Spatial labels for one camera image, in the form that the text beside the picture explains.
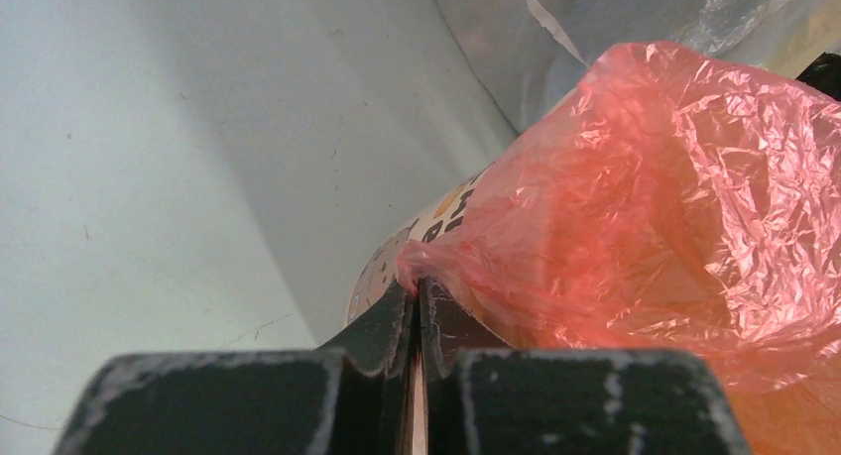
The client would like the beige plastic trash bin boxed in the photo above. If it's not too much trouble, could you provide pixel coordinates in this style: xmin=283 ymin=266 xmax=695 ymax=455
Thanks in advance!
xmin=344 ymin=163 xmax=494 ymax=327

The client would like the black plastic trash bag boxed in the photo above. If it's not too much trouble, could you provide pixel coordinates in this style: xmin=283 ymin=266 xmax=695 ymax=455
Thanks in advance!
xmin=796 ymin=53 xmax=841 ymax=101

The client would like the red plastic trash bag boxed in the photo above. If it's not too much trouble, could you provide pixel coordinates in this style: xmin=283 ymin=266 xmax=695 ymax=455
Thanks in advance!
xmin=397 ymin=42 xmax=840 ymax=454

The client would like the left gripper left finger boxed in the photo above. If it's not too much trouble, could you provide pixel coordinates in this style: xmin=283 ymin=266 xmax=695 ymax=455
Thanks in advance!
xmin=55 ymin=284 xmax=416 ymax=454

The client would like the large translucent storage bag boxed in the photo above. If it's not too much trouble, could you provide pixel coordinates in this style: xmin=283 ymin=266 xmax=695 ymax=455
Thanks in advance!
xmin=436 ymin=0 xmax=840 ymax=131

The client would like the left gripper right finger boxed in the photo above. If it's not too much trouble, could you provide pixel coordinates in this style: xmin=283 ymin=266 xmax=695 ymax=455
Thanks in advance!
xmin=418 ymin=279 xmax=750 ymax=454

